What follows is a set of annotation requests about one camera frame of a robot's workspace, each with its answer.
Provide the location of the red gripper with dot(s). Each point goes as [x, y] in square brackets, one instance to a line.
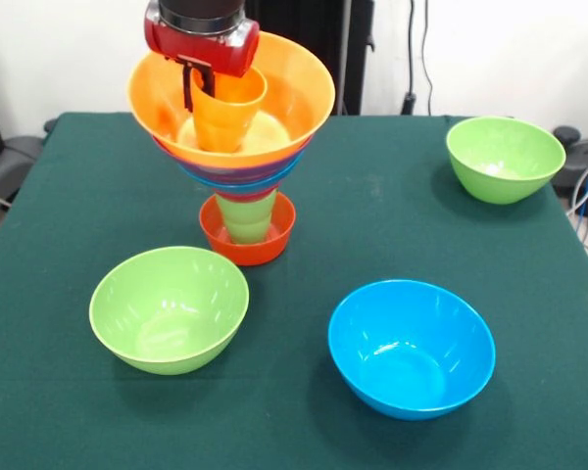
[201, 46]

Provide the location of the orange plastic cup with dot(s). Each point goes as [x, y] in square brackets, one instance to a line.
[225, 122]

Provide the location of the purple plastic bowl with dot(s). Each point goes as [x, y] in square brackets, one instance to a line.
[235, 171]

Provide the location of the large orange plastic bowl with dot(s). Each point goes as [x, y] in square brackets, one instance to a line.
[294, 98]

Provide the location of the blue plastic bowl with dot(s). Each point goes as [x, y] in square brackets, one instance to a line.
[245, 183]
[411, 352]

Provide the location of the pink plastic bowl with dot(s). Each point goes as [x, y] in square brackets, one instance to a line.
[247, 197]

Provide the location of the green plastic cup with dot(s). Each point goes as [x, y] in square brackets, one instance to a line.
[250, 220]

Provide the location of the red plastic bowl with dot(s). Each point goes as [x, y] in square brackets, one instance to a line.
[255, 254]

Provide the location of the black office chair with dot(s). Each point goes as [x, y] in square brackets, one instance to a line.
[580, 166]
[14, 156]

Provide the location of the green plastic bowl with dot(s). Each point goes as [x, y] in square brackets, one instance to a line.
[504, 156]
[169, 313]

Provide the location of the dark green tablecloth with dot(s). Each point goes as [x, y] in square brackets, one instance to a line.
[284, 431]

